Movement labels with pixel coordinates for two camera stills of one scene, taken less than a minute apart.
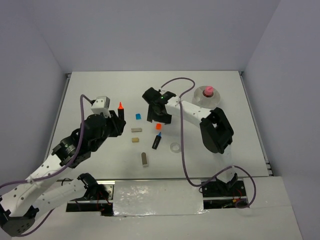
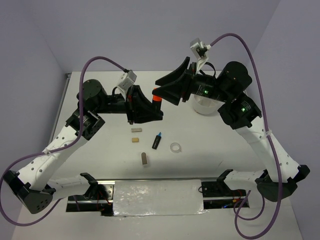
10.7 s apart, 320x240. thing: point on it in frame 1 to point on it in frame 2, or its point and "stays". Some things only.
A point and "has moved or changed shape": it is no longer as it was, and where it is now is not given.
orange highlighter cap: (158, 126) has moved or changed shape
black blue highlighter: (157, 141) stays
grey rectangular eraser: (136, 130) stays
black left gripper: (118, 125) to (138, 108)
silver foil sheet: (159, 197) stays
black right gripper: (152, 115) to (172, 92)
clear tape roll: (175, 147) stays
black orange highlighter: (120, 112) has moved or changed shape
